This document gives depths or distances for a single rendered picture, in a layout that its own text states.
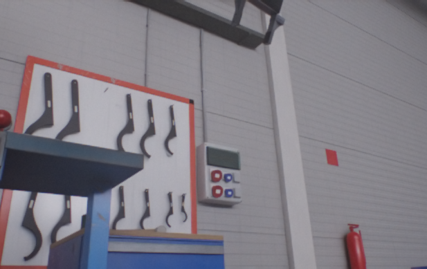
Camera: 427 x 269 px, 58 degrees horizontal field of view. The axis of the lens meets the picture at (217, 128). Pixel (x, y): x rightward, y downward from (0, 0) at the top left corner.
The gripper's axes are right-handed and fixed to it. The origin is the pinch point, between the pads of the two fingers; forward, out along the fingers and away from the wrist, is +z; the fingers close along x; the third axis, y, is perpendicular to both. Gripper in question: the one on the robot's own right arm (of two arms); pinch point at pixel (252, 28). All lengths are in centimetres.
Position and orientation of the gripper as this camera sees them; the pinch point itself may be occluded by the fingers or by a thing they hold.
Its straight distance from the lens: 125.4
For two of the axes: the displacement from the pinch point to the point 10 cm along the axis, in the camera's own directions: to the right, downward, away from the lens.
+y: 5.4, 0.5, -8.4
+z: -2.9, 9.5, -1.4
